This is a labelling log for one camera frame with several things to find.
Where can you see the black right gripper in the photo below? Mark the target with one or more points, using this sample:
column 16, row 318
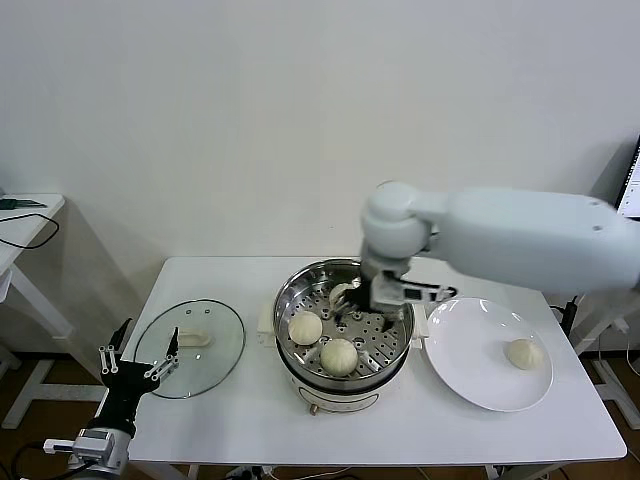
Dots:
column 364, row 297

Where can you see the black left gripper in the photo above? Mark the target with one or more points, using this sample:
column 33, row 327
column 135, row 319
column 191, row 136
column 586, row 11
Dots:
column 122, row 392

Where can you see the white steamed baozi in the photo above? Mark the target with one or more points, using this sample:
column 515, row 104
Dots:
column 524, row 355
column 339, row 356
column 305, row 327
column 339, row 291

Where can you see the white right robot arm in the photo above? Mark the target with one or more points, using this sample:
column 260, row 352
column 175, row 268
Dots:
column 525, row 235

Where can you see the perforated stainless steel steamer basket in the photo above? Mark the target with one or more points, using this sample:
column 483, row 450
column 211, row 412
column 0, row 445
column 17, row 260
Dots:
column 300, row 300

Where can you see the white round plate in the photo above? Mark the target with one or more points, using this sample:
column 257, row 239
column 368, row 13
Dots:
column 465, row 350

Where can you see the white power strip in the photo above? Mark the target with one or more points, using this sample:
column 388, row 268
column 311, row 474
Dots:
column 247, row 472

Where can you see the black laptop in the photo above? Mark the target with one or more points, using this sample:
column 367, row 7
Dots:
column 632, row 185

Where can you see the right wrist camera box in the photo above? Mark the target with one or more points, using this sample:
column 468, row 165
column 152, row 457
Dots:
column 410, row 292

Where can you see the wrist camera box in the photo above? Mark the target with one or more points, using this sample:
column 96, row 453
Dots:
column 92, row 444
column 410, row 292

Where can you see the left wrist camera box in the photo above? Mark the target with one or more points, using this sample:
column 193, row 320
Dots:
column 92, row 444

